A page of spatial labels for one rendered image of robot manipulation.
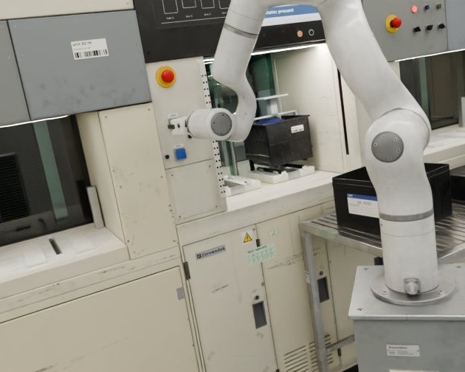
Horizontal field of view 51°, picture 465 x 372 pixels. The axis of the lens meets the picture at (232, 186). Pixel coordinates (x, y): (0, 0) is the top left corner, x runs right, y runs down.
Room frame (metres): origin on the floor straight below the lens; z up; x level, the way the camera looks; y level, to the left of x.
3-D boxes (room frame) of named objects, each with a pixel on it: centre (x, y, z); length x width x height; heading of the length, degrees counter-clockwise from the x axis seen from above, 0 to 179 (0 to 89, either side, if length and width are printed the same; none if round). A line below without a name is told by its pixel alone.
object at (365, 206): (1.60, -0.53, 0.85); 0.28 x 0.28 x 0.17; 34
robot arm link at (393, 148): (1.06, -0.37, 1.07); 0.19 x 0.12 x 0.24; 148
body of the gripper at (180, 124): (1.47, 0.09, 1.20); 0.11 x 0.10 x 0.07; 25
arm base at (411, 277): (1.09, -0.39, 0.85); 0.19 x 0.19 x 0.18
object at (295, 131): (2.11, -0.22, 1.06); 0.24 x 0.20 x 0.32; 116
